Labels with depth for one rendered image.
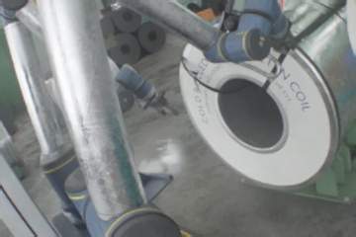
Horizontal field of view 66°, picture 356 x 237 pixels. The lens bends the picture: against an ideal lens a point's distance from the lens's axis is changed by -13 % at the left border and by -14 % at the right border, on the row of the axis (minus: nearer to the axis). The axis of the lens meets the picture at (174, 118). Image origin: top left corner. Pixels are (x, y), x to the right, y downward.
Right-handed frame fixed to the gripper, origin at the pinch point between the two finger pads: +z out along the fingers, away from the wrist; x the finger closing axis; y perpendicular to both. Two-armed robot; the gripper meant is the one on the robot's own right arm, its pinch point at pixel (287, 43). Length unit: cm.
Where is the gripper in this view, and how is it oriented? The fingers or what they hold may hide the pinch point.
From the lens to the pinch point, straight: 137.6
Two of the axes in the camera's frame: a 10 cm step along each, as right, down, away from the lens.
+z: 5.7, 2.1, 7.9
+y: 7.0, 3.9, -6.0
